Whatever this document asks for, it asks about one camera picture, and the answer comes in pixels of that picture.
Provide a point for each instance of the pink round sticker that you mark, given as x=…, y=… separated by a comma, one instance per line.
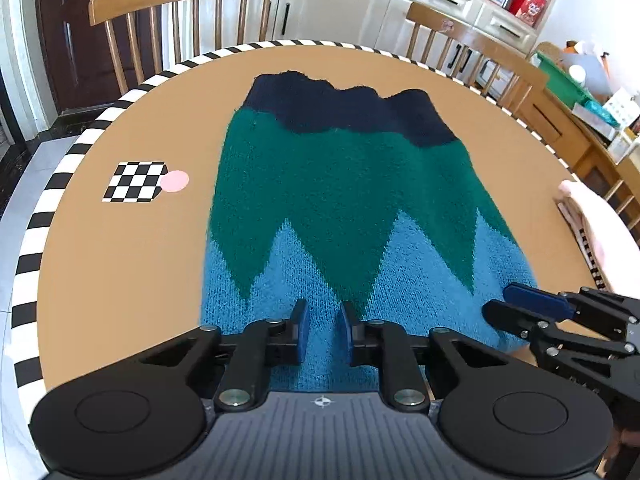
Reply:
x=176, y=181

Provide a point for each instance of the zigzag knit cardigan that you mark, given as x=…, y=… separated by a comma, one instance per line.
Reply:
x=350, y=185

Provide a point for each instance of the wooden sideboard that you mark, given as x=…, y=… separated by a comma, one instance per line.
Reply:
x=560, y=130

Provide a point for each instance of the white bottle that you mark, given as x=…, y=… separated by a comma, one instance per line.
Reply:
x=578, y=74

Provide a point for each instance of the teal tissue packet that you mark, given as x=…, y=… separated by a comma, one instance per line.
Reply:
x=600, y=112

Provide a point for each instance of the checkerboard marker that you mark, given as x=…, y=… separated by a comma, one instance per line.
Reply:
x=135, y=182

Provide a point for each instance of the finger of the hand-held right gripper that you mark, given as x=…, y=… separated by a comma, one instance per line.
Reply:
x=537, y=300
x=510, y=317

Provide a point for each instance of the grey bag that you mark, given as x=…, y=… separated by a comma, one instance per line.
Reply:
x=597, y=75

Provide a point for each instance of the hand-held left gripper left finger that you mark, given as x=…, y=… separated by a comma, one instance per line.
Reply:
x=300, y=330

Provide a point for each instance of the white paper bag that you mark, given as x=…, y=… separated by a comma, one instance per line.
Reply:
x=622, y=107

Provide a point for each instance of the red gift box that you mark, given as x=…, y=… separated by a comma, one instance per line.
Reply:
x=527, y=5

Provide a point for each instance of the green plastic basket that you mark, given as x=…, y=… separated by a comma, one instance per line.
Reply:
x=565, y=82

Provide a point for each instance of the dark brown door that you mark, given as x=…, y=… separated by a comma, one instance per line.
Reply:
x=75, y=35

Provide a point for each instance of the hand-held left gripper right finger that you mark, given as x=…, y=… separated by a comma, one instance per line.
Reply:
x=347, y=330

